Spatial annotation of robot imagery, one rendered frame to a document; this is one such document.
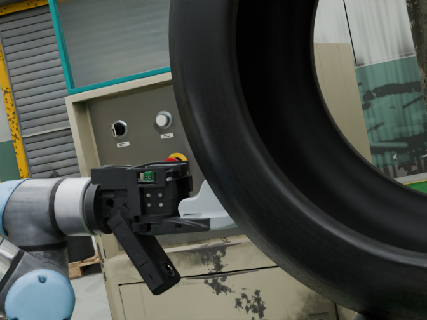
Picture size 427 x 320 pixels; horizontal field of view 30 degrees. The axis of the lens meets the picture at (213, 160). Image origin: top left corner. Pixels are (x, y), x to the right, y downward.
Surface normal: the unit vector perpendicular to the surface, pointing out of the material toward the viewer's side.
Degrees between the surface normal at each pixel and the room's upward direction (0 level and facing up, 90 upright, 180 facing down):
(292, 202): 96
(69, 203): 75
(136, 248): 89
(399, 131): 90
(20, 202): 70
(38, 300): 90
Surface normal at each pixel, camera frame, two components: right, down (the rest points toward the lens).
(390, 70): -0.17, 0.09
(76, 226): -0.30, 0.58
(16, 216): -0.43, 0.07
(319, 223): -0.47, 0.28
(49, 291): 0.23, 0.00
